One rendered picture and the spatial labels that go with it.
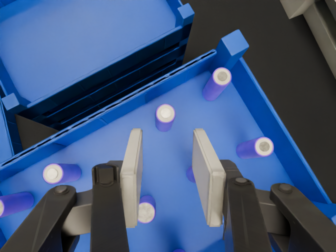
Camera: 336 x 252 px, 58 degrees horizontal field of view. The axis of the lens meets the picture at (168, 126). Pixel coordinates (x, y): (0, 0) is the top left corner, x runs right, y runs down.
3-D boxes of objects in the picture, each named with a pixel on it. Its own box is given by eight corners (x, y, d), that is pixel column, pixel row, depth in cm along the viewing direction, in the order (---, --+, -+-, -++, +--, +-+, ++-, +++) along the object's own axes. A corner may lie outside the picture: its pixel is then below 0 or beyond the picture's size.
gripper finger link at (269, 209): (233, 206, 13) (303, 205, 13) (212, 158, 18) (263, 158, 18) (230, 236, 13) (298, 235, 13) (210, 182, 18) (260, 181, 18)
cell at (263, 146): (241, 162, 33) (261, 160, 27) (232, 147, 33) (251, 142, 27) (255, 153, 33) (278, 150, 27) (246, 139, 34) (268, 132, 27)
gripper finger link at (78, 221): (117, 238, 13) (47, 239, 13) (128, 183, 18) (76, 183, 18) (116, 208, 13) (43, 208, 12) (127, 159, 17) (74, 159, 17)
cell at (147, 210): (130, 208, 26) (135, 200, 32) (140, 227, 26) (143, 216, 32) (149, 197, 26) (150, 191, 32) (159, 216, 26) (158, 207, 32)
